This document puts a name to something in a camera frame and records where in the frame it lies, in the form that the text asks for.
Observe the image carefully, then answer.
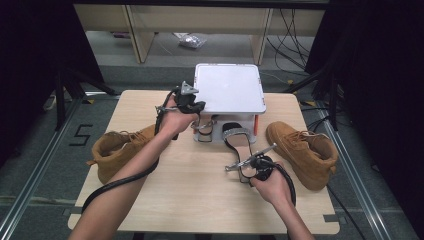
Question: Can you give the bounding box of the aluminium floor rail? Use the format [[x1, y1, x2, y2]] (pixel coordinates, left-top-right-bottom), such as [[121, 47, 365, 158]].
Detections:
[[0, 98, 84, 240], [315, 99, 394, 240]]

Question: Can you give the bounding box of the clear plastic bag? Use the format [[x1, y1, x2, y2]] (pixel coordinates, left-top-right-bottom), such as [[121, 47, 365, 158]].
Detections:
[[178, 34, 208, 50]]

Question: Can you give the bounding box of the white two-tier shoe rack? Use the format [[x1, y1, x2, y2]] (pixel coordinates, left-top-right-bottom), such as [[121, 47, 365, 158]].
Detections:
[[191, 63, 267, 145]]

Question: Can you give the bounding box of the person's right hand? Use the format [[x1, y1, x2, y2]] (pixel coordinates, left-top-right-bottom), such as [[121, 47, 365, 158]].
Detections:
[[250, 161, 295, 206]]

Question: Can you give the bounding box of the black rhinestone strap sandal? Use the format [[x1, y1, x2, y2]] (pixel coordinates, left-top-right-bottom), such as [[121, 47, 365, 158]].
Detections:
[[222, 122, 258, 184], [190, 114, 218, 144]]

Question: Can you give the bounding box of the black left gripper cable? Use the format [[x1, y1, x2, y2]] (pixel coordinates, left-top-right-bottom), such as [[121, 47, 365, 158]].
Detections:
[[81, 87, 180, 214]]

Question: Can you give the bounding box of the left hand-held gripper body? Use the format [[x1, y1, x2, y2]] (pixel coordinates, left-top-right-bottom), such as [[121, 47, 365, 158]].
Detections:
[[173, 80, 200, 114]]

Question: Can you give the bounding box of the person's left hand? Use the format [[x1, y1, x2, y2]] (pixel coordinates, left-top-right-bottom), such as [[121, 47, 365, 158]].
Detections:
[[156, 97, 200, 141]]

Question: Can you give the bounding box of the tan suede boot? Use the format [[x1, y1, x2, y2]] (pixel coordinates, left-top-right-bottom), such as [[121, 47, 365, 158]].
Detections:
[[85, 123, 158, 185], [265, 120, 340, 192]]

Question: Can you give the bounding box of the thin black floor cable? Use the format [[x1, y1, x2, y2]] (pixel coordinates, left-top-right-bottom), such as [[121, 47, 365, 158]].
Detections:
[[326, 184, 368, 240]]

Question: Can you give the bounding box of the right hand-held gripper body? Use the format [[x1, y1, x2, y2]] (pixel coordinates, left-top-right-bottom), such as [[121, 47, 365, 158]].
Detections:
[[224, 143, 279, 183]]

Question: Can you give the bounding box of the beige wooden cabinet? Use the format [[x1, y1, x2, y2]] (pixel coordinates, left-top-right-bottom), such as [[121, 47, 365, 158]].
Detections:
[[73, 3, 326, 66]]

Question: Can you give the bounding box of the black floor cable bundle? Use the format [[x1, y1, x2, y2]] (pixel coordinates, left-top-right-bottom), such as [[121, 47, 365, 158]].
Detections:
[[265, 8, 322, 74]]

